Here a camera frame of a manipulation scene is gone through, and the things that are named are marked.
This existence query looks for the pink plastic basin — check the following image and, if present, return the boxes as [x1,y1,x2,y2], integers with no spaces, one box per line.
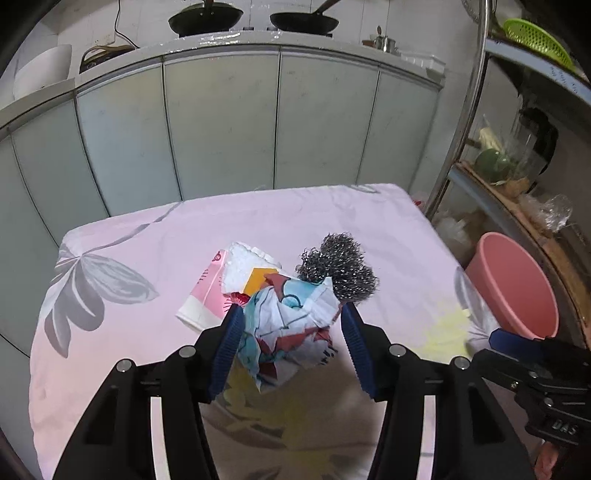
[466,232,559,339]

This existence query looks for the pink white paper package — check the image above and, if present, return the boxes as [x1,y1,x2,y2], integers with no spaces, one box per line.
[176,242,283,332]

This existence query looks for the cardboard shelf liner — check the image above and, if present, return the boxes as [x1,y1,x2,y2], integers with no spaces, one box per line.
[449,163,590,345]

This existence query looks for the steel wool scrubber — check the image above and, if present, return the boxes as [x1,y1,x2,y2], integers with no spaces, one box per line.
[295,233,379,303]

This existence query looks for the white bag under shelf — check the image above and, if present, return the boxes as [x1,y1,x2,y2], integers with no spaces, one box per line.
[433,210,480,257]

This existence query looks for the clear plastic bag shelf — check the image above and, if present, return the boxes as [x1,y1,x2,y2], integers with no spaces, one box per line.
[518,194,573,234]

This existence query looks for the clear vegetable container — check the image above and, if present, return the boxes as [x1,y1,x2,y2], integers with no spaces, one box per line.
[473,115,544,186]

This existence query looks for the pink floral tablecloth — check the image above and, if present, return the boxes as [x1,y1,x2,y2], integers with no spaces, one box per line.
[29,184,498,479]

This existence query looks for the black frying pan right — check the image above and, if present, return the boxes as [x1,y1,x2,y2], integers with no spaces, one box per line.
[270,0,339,36]

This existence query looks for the white wall cable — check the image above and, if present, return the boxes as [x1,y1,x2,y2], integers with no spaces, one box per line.
[80,0,139,70]

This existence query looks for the green plastic colander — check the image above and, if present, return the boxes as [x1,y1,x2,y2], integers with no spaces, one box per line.
[502,18,576,72]

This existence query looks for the white kitchen cabinet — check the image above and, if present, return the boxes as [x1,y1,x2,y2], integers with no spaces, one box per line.
[1,32,445,354]

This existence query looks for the black wok left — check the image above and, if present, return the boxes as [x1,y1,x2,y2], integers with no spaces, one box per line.
[168,1,243,38]

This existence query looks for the metal shelf rack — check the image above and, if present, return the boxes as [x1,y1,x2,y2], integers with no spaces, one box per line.
[426,1,590,346]

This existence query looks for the steel kettle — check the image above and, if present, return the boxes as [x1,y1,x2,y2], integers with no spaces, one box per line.
[362,26,400,56]

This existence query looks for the colourful cartoon wrapper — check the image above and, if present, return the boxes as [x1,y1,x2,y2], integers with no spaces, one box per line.
[236,273,341,393]

